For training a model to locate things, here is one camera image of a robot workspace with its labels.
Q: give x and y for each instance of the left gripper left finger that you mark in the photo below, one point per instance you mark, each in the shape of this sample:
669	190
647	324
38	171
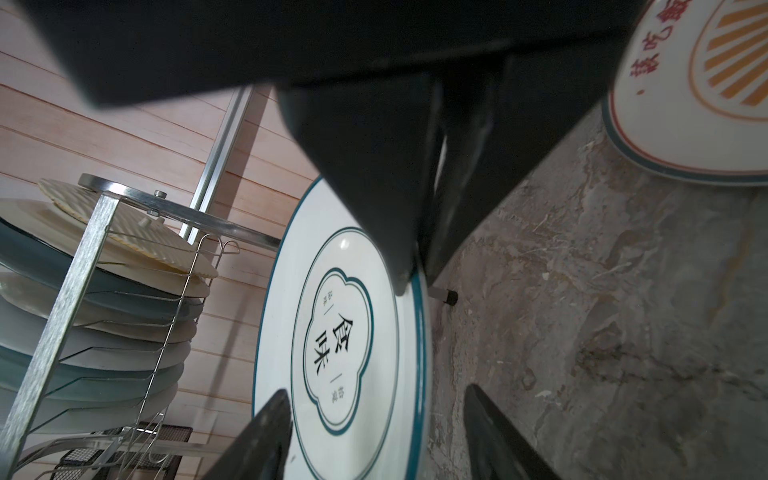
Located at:
261	450

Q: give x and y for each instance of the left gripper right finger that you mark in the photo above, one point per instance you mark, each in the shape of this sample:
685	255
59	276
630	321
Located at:
497	450

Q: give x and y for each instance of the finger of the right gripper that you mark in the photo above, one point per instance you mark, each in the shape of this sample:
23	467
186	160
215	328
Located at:
375	142
501	118

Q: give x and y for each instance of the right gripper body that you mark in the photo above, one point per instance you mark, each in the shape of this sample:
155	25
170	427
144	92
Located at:
130	52

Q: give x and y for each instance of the white black-rimmed plate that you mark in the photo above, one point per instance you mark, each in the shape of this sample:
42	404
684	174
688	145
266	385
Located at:
353	356

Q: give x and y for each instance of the steel dish rack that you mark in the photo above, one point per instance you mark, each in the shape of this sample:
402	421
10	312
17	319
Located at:
33	426

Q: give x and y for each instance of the orange sunburst plate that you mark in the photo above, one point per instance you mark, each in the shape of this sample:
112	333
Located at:
21	332
689	101

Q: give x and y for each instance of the yellow woven round tray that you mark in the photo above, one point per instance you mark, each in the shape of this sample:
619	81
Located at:
137	247

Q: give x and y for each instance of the pale green flower plate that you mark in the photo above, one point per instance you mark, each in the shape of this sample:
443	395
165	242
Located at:
72	383

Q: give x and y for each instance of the pale green glass plate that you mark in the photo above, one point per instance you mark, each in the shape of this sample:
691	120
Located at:
35	260

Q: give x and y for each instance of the green rimmed white plate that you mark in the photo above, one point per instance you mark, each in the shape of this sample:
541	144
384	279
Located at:
36	299

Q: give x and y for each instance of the black mesh wall basket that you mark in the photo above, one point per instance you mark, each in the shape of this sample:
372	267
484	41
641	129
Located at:
138	462

